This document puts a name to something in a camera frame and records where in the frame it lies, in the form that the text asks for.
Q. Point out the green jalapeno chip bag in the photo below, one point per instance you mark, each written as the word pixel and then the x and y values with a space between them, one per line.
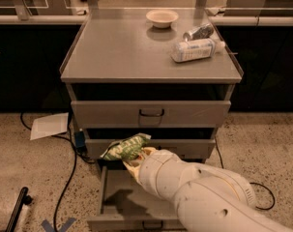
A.
pixel 126 149

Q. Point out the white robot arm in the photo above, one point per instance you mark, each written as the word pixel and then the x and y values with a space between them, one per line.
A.
pixel 205 198

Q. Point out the grey top drawer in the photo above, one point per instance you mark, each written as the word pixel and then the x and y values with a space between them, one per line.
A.
pixel 150 114

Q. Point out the grey drawer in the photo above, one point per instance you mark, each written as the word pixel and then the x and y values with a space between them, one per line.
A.
pixel 150 114
pixel 184 148
pixel 124 205

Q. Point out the grey bottom drawer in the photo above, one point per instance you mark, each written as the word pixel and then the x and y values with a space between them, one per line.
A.
pixel 124 205

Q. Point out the grey middle drawer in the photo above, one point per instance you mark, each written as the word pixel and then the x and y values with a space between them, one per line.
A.
pixel 184 148

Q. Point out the grey drawer cabinet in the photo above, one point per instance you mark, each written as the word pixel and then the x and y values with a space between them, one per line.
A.
pixel 119 55

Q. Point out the dark lab counter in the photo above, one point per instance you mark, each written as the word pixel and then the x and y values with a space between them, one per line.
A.
pixel 31 55

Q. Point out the blue power adapter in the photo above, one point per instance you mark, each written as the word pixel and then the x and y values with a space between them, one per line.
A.
pixel 79 139

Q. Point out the white paper sheet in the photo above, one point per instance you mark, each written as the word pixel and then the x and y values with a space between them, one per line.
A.
pixel 49 125

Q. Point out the white lying bottle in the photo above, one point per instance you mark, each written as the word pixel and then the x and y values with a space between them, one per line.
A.
pixel 195 50

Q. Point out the black bar object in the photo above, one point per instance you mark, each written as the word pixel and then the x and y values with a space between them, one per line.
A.
pixel 23 199

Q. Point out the beige paper bowl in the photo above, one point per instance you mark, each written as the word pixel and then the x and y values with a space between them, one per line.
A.
pixel 162 18

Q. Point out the dark metallic can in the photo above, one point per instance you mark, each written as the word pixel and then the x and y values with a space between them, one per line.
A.
pixel 200 32

